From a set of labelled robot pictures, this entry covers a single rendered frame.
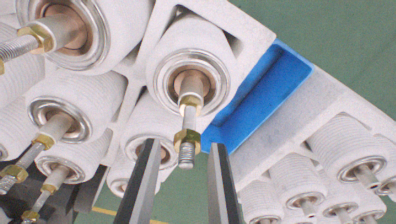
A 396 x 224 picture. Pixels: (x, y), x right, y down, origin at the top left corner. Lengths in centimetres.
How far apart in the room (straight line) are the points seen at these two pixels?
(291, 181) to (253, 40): 27
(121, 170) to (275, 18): 42
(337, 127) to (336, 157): 5
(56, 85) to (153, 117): 11
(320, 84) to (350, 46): 19
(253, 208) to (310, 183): 14
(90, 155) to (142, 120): 13
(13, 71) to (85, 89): 9
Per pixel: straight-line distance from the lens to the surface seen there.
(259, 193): 47
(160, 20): 23
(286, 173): 40
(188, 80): 16
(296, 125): 37
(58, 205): 65
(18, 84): 30
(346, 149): 35
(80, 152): 32
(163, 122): 22
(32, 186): 66
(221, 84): 17
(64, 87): 23
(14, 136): 37
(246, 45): 23
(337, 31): 51
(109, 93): 26
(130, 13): 19
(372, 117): 42
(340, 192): 49
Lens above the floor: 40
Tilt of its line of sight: 52 degrees down
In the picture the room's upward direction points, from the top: 179 degrees counter-clockwise
